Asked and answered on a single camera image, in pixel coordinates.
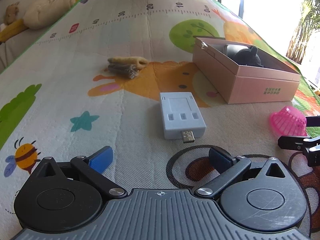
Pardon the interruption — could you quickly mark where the pink plastic strainer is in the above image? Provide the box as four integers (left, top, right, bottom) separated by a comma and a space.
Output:
269, 106, 307, 136

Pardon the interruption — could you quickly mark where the white usb charger box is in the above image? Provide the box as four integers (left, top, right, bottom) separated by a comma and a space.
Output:
159, 92, 206, 143

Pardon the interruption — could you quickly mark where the black plush toy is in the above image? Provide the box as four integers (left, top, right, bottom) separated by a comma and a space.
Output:
233, 46, 264, 67

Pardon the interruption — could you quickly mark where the pink cardboard box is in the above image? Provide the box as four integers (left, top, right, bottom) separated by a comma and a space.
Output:
193, 37, 300, 104

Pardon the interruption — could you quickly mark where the colourful play mat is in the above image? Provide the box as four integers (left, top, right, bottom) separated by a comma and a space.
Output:
1, 0, 319, 239

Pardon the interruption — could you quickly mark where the dark wrapped snack pack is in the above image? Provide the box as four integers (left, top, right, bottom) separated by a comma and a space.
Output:
107, 63, 138, 79

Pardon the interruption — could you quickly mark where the beige knitted sock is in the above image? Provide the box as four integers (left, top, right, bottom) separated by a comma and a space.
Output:
108, 56, 149, 70

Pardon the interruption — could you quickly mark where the grey sofa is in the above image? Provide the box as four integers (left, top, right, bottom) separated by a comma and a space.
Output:
0, 23, 51, 73

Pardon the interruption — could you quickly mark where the yellow cushion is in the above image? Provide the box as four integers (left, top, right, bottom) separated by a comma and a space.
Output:
1, 19, 28, 43

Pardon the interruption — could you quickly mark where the cream pillow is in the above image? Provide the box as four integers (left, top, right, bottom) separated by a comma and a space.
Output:
22, 0, 76, 30

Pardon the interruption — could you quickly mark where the brown plush animal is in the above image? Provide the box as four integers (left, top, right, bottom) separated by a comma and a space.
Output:
4, 2, 19, 25

